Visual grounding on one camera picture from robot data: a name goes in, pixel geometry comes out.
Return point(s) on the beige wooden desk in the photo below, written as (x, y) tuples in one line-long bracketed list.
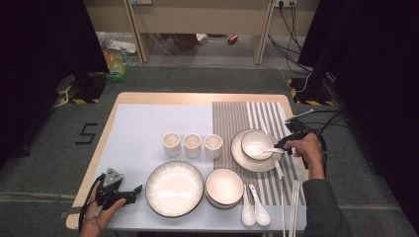
[(197, 16)]

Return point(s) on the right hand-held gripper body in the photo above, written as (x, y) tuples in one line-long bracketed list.
[(296, 130)]

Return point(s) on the person's right hand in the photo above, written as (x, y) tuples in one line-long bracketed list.
[(309, 149)]

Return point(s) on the striped woven placemat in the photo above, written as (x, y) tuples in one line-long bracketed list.
[(227, 118)]

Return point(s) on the white ceramic spoon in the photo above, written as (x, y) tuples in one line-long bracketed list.
[(262, 215), (248, 215), (275, 150)]

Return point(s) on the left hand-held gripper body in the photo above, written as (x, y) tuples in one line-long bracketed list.
[(111, 196)]

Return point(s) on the white wall socket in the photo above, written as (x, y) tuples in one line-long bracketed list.
[(285, 2)]

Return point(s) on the bundle of white chopsticks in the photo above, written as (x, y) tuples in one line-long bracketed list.
[(294, 204)]

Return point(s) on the white crumpled paper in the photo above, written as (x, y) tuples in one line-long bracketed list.
[(201, 37)]

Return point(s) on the clear plastic bag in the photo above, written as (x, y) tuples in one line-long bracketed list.
[(122, 44)]

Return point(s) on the black stand base hazard tape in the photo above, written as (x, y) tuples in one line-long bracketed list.
[(306, 90), (89, 89)]

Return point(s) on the red can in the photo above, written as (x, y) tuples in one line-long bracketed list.
[(233, 39)]

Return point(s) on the brown cardboard box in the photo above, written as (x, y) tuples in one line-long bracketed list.
[(186, 42)]

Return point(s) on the person's left hand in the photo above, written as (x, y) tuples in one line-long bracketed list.
[(99, 219)]

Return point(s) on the white cup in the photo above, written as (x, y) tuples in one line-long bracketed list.
[(213, 146), (171, 144), (192, 145)]

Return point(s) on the green yellow plastic bag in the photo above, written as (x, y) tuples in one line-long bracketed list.
[(117, 67)]

